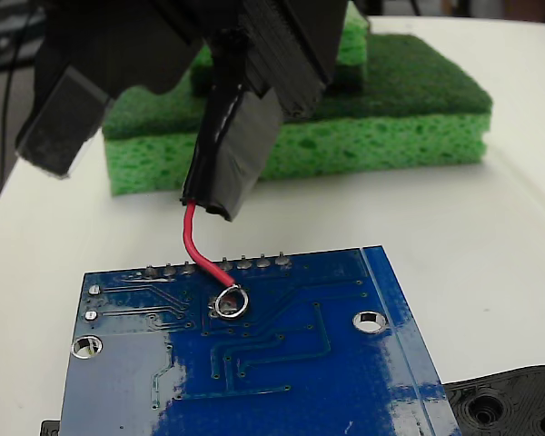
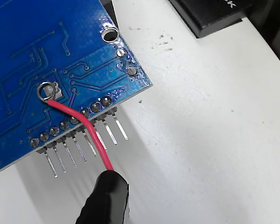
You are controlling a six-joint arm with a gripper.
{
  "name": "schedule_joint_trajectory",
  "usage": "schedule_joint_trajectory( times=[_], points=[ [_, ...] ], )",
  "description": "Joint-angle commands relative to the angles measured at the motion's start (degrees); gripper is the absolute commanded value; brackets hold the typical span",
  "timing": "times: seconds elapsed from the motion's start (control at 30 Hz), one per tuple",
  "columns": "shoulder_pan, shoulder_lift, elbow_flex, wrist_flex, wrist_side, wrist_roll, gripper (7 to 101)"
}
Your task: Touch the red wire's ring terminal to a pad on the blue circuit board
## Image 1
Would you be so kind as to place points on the blue circuit board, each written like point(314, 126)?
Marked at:
point(300, 386)

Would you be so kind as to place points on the black plastic bracket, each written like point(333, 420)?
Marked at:
point(504, 399)

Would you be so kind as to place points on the large green sponge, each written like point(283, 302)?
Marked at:
point(368, 136)

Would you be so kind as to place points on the black printed gripper body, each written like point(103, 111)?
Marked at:
point(131, 41)

